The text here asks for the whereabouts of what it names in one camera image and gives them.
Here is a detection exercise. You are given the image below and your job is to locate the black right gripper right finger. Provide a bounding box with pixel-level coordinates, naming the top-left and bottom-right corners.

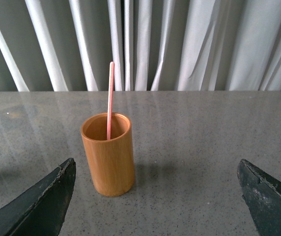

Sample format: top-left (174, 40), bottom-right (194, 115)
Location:
top-left (237, 159), bottom-right (281, 236)

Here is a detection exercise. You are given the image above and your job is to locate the pink chopstick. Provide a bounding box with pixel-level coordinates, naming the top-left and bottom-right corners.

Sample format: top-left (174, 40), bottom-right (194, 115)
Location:
top-left (107, 61), bottom-right (115, 140)

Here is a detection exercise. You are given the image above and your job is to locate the grey pleated curtain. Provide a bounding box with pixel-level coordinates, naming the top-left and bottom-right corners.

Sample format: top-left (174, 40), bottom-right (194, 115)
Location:
top-left (0, 0), bottom-right (281, 91)

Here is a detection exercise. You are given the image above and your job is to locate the orange bamboo chopstick holder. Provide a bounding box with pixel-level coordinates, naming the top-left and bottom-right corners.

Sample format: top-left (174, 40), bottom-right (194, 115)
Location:
top-left (81, 113), bottom-right (135, 197)

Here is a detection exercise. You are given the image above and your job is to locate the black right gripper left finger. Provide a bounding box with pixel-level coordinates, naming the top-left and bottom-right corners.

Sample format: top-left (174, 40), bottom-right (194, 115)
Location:
top-left (0, 158), bottom-right (76, 236)

